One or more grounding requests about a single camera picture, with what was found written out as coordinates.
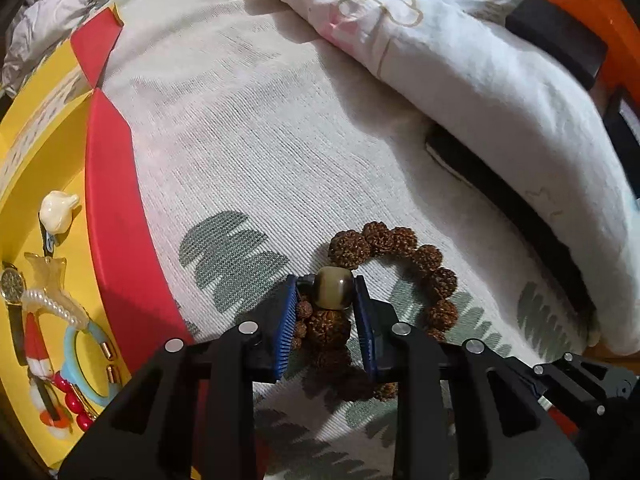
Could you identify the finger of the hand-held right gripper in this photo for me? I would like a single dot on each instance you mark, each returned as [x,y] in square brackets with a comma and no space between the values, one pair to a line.
[585,377]

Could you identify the beige leaf print bedsheet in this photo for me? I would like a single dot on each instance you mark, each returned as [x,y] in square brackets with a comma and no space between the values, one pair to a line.
[275,135]

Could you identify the light blue bangle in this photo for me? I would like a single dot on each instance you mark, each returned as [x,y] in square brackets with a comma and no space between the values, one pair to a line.
[70,360]

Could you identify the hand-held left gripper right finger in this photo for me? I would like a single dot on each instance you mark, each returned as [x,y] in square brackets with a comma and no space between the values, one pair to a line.
[364,325]

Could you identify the small bow hair clip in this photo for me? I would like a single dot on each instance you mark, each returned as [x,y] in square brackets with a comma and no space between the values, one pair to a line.
[57,210]

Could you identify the white printed quilt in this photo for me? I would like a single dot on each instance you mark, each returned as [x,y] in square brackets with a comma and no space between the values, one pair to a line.
[475,85]

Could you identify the yellow and red cardboard box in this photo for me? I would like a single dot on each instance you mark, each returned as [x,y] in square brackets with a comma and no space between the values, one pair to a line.
[115,210]

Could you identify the black rectangular block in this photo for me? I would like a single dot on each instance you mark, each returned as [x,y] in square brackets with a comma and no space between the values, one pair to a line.
[555,35]

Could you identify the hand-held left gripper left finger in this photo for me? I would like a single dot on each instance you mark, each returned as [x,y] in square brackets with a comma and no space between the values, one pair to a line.
[285,325]

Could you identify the clear pearl hair claw clip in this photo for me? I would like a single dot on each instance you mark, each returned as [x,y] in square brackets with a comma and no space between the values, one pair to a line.
[47,272]

